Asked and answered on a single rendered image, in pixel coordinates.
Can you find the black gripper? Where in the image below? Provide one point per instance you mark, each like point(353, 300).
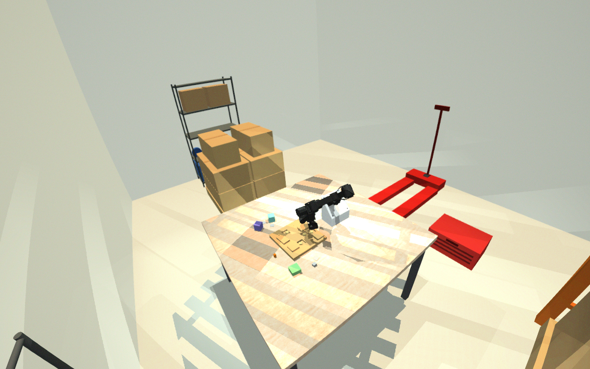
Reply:
point(312, 223)

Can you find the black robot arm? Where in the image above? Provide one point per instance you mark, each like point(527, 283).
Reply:
point(333, 199)

